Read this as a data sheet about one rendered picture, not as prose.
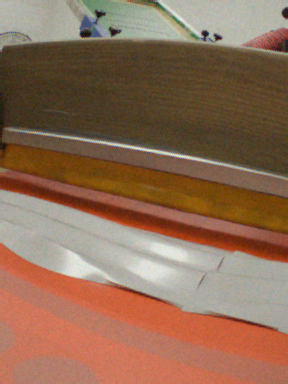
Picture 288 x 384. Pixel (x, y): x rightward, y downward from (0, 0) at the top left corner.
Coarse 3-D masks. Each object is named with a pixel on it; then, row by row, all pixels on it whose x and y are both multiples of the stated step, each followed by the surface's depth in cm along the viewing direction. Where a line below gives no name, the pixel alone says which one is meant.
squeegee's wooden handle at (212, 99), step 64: (0, 64) 29; (64, 64) 26; (128, 64) 24; (192, 64) 23; (256, 64) 21; (0, 128) 30; (64, 128) 27; (128, 128) 25; (192, 128) 23; (256, 128) 21
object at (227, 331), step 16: (256, 240) 23; (272, 240) 23; (272, 256) 21; (176, 320) 14; (192, 320) 14; (208, 320) 14; (224, 320) 14; (240, 320) 14; (192, 336) 13; (208, 336) 13; (224, 336) 13; (240, 336) 13; (256, 336) 13; (272, 336) 13; (256, 352) 12; (272, 352) 12
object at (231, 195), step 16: (32, 160) 30; (48, 160) 29; (64, 160) 29; (80, 160) 28; (96, 160) 27; (112, 176) 27; (128, 176) 27; (144, 176) 26; (160, 176) 26; (176, 176) 25; (192, 192) 25; (208, 192) 24; (224, 192) 24; (240, 192) 23; (256, 192) 23; (256, 208) 23; (272, 208) 23
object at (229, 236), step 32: (32, 192) 28; (64, 192) 29; (96, 192) 30; (128, 224) 24; (160, 224) 24; (192, 224) 25; (224, 224) 26; (0, 256) 17; (64, 288) 15; (96, 288) 15; (160, 320) 14
